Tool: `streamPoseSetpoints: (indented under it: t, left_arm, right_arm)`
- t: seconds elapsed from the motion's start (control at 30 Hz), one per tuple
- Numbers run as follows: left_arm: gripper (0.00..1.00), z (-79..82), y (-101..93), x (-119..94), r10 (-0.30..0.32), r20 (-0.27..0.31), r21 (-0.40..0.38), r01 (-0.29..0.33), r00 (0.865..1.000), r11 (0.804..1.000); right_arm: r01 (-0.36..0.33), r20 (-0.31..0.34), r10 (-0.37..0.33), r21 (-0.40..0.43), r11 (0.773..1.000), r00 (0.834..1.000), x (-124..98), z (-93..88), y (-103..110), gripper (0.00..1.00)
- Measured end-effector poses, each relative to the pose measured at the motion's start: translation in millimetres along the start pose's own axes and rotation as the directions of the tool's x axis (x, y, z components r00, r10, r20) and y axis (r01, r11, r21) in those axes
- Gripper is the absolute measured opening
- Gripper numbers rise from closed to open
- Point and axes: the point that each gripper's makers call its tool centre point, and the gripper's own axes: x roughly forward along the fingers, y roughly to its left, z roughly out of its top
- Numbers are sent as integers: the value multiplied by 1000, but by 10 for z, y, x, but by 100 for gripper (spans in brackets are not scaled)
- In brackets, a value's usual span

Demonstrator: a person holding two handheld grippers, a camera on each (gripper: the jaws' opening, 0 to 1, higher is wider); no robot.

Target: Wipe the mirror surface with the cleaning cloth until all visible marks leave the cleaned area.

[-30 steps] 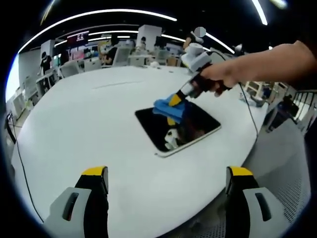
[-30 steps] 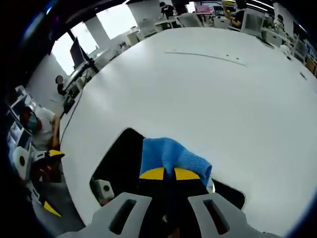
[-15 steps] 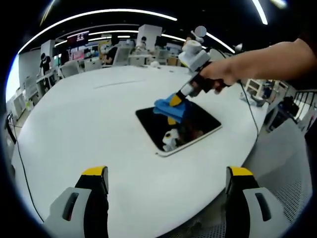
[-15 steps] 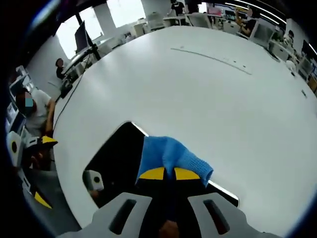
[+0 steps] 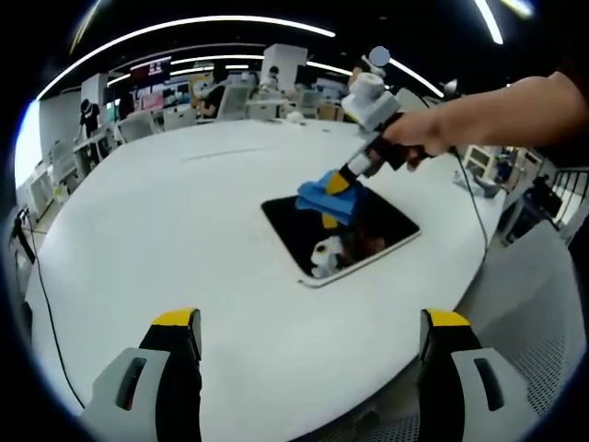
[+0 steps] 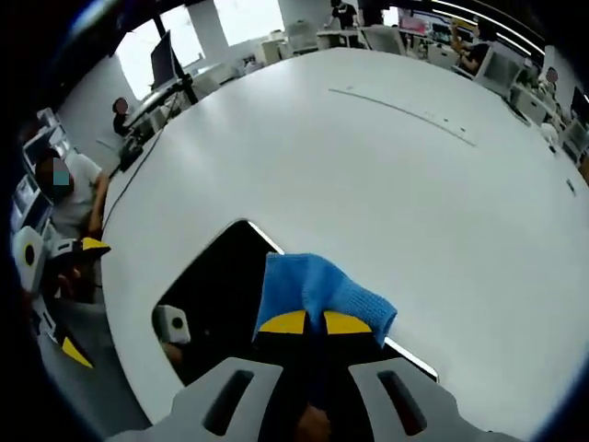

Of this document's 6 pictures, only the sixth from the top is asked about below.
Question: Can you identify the white mesh office chair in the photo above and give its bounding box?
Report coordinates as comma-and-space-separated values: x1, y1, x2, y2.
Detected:
476, 45, 525, 99

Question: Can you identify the black computer monitor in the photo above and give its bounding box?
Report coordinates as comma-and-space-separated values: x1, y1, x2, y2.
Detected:
149, 29, 178, 91

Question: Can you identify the person's left hand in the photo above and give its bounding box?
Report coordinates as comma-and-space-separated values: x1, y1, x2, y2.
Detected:
54, 265, 87, 301

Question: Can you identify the person's right hand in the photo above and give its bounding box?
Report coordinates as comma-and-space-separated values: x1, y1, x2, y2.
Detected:
294, 401, 333, 442

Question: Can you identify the blue cleaning cloth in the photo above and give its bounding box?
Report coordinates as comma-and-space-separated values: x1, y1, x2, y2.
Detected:
251, 251, 398, 350

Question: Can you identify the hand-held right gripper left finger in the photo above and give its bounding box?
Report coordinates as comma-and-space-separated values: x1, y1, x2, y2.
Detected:
107, 309, 309, 442

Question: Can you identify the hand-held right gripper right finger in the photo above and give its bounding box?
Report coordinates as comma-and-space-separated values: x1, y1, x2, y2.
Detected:
321, 309, 524, 442

